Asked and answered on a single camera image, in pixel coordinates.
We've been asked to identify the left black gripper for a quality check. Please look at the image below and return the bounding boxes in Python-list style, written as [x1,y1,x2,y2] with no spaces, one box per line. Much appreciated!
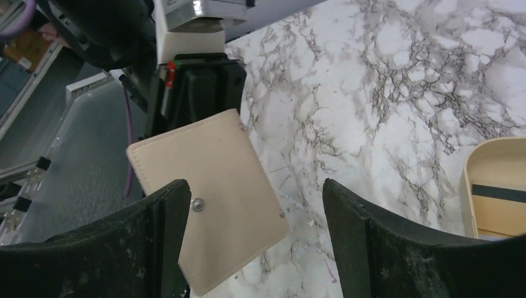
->
[144,53,246,138]

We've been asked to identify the cream oval tray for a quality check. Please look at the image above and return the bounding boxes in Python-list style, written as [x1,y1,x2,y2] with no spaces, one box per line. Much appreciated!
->
[460,137,525,240]

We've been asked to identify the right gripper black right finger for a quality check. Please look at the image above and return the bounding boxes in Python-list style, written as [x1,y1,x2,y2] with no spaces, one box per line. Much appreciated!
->
[323,179,525,297]

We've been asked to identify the yellow card in tray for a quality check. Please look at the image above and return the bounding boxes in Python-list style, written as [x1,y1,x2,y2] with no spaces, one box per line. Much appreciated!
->
[468,155,525,238]

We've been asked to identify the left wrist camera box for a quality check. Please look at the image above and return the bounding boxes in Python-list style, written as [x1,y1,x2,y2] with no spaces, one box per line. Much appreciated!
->
[153,0,257,65]

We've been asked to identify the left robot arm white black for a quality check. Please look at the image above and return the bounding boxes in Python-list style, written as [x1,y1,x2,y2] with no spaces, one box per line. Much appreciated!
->
[38,0,255,137]

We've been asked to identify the beige leather card holder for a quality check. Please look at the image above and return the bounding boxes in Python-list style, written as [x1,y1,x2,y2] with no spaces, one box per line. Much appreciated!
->
[127,109,290,296]

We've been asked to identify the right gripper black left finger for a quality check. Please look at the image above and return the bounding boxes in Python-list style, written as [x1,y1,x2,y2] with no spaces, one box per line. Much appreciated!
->
[1,179,191,297]

